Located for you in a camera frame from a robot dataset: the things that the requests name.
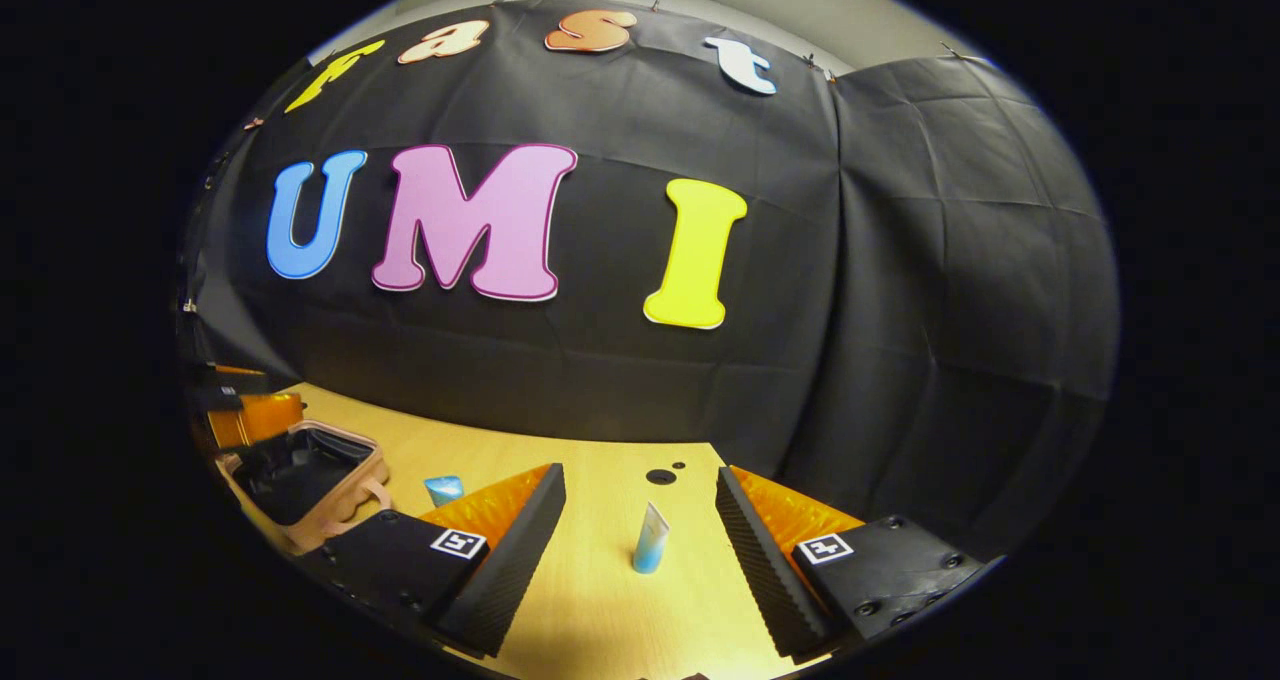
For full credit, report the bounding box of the white and blue skincare tube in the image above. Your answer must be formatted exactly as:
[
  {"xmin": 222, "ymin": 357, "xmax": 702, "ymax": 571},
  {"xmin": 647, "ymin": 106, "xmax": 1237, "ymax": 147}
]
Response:
[{"xmin": 631, "ymin": 501, "xmax": 672, "ymax": 575}]

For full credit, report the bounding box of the black backdrop cloth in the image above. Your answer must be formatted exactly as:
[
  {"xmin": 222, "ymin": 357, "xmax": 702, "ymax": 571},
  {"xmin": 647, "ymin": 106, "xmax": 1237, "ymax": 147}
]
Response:
[{"xmin": 178, "ymin": 0, "xmax": 1121, "ymax": 561}]

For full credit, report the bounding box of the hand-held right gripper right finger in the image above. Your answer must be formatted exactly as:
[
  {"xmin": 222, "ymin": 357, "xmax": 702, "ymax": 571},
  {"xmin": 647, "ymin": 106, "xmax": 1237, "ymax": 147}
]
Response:
[{"xmin": 714, "ymin": 464, "xmax": 1003, "ymax": 662}]

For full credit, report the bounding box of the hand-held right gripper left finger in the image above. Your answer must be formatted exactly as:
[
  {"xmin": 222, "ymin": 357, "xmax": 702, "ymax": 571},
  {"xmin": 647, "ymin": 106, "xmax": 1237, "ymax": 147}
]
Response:
[{"xmin": 298, "ymin": 463, "xmax": 567, "ymax": 660}]

